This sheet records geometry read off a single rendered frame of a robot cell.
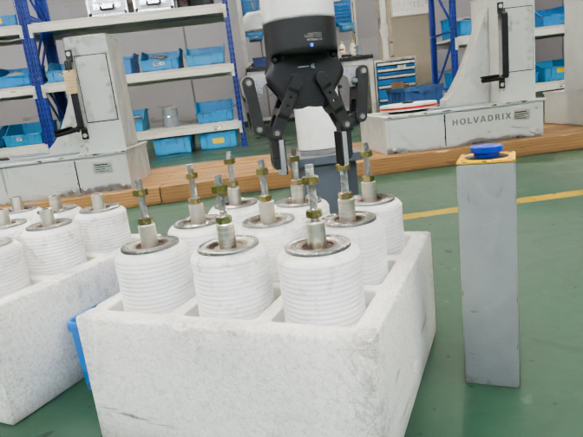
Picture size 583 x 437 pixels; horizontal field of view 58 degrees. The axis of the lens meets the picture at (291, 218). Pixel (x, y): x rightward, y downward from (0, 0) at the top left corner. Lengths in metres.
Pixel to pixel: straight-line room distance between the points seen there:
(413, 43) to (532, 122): 4.26
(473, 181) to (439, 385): 0.29
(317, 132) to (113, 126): 1.73
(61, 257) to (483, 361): 0.69
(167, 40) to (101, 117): 6.39
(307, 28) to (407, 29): 6.49
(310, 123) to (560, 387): 0.62
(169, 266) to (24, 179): 2.10
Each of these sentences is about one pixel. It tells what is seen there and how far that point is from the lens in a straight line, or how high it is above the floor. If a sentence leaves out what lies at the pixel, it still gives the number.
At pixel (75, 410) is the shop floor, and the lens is 0.90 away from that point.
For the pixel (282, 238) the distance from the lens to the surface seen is 0.70.
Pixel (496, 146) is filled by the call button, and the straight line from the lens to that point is 0.71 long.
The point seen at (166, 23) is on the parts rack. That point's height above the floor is 1.28.
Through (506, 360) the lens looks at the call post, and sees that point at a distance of 0.78.
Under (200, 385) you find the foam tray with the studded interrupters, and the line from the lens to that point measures 0.65.
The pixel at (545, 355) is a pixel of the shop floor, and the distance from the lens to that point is 0.89.
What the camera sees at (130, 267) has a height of 0.24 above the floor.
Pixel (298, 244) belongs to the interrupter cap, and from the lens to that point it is 0.60.
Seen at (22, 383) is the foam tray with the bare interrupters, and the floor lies 0.05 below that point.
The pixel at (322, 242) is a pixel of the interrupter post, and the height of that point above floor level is 0.26.
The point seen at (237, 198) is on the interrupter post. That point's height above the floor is 0.26.
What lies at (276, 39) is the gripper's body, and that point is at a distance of 0.54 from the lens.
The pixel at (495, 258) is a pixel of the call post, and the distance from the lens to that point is 0.73.
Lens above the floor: 0.42
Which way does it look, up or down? 13 degrees down
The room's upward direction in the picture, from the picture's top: 7 degrees counter-clockwise
